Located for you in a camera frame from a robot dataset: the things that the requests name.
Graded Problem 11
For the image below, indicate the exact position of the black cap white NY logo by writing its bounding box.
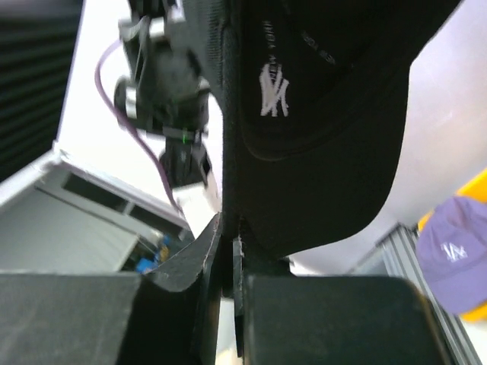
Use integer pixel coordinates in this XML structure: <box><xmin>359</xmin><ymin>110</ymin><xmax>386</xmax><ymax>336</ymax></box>
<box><xmin>183</xmin><ymin>1</ymin><xmax>459</xmax><ymax>259</ymax></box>

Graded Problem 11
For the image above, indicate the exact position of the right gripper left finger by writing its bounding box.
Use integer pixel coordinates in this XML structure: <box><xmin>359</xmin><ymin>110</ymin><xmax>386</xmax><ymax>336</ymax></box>
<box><xmin>1</xmin><ymin>216</ymin><xmax>221</xmax><ymax>364</ymax></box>

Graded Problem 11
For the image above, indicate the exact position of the lavender cap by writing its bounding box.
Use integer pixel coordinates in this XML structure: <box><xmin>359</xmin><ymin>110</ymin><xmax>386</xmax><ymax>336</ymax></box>
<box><xmin>415</xmin><ymin>195</ymin><xmax>487</xmax><ymax>316</ymax></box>

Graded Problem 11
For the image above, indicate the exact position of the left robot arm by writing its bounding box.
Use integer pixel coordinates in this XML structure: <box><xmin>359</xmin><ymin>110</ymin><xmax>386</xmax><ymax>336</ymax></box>
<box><xmin>113</xmin><ymin>1</ymin><xmax>212</xmax><ymax>211</ymax></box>

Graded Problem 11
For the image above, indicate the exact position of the aluminium front rail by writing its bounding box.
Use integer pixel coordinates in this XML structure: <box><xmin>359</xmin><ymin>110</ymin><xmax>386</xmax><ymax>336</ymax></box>
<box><xmin>349</xmin><ymin>225</ymin><xmax>486</xmax><ymax>364</ymax></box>

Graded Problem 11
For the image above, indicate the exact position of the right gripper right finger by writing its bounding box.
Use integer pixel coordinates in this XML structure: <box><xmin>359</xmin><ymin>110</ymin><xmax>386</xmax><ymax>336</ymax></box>
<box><xmin>234</xmin><ymin>238</ymin><xmax>453</xmax><ymax>364</ymax></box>

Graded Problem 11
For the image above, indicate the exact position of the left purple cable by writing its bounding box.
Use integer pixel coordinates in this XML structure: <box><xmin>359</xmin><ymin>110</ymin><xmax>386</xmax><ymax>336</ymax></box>
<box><xmin>94</xmin><ymin>40</ymin><xmax>186</xmax><ymax>217</ymax></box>

